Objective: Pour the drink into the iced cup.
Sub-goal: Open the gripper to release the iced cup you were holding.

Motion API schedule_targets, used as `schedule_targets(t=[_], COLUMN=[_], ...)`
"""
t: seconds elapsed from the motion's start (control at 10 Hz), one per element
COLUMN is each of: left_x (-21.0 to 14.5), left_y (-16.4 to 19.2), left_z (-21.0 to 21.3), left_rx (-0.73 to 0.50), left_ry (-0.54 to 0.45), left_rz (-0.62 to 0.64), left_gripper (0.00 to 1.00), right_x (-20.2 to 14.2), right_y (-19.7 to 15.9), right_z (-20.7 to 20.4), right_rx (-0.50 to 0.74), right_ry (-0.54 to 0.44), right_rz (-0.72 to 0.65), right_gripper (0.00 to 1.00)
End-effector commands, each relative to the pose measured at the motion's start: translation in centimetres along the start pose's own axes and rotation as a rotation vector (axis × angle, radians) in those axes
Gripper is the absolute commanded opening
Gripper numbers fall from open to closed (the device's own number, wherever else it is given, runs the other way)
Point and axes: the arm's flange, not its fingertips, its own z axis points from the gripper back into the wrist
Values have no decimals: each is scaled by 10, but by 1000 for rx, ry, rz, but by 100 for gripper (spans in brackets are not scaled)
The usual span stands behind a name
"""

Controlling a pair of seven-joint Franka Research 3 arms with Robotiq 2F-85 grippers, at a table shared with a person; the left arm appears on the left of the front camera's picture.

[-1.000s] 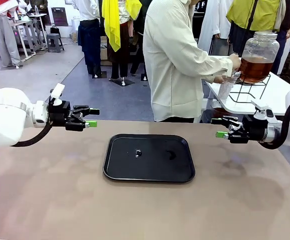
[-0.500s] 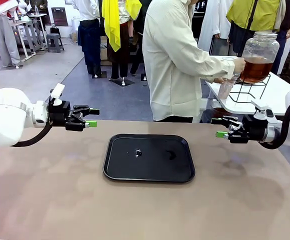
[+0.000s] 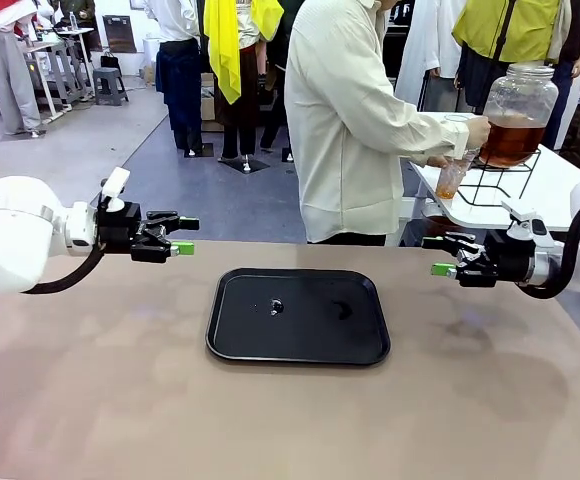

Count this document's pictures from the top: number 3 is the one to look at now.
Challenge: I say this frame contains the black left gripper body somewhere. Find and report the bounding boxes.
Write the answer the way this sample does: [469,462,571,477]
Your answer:
[95,201,145,255]

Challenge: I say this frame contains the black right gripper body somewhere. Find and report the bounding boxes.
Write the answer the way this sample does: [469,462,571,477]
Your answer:
[484,231,536,287]

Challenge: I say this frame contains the tall clear plastic cup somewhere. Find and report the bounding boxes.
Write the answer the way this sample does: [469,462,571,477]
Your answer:
[434,152,477,200]

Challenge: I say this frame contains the person's right forearm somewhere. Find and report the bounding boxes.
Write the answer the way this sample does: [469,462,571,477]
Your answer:
[404,107,471,157]

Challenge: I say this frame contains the glass drink dispenser jar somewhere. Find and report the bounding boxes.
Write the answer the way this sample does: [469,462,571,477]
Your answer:
[472,62,561,169]

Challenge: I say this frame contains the person's right hand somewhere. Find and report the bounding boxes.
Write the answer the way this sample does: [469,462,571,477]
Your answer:
[467,115,492,150]

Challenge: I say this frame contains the white side table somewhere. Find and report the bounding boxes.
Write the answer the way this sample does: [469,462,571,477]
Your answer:
[408,110,580,234]

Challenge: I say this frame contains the mannequin in white shirt dark skirt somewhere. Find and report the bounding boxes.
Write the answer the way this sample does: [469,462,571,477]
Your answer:
[144,0,206,156]

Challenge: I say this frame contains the grey plastic stool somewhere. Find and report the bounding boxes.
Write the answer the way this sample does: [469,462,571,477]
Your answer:
[92,66,130,106]

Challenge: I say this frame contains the mannequin in black clothes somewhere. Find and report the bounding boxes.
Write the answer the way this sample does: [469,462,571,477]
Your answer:
[257,29,296,164]

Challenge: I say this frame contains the black plastic serving tray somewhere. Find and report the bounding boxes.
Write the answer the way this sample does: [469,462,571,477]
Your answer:
[204,267,391,368]

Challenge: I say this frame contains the person in cream shirt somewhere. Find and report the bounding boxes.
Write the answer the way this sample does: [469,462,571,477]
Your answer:
[284,0,492,246]

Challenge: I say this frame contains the mannequin with yellow cloth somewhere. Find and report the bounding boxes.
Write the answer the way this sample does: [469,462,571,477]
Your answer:
[203,0,286,174]

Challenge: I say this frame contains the grey metal workbench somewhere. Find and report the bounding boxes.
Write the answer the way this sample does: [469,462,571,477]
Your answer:
[19,27,96,119]

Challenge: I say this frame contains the mannequin in white coat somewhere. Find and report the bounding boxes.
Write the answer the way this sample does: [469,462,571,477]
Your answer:
[394,0,466,111]

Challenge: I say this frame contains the black framed board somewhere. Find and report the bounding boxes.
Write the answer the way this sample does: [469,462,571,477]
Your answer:
[102,13,138,54]

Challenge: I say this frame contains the mannequin in yellow-green jacket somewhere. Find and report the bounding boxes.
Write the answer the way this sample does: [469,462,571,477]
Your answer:
[452,0,571,114]

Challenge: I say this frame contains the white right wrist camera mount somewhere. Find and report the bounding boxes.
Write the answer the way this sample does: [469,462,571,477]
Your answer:
[499,199,556,251]

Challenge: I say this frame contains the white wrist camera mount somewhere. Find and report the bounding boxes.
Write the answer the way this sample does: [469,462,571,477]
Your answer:
[499,199,556,251]
[100,167,131,214]

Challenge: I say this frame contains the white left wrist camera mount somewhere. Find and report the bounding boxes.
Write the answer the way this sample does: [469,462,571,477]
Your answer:
[100,167,131,214]

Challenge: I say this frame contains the black wire dispenser stand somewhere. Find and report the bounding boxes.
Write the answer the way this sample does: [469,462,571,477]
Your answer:
[457,149,542,207]

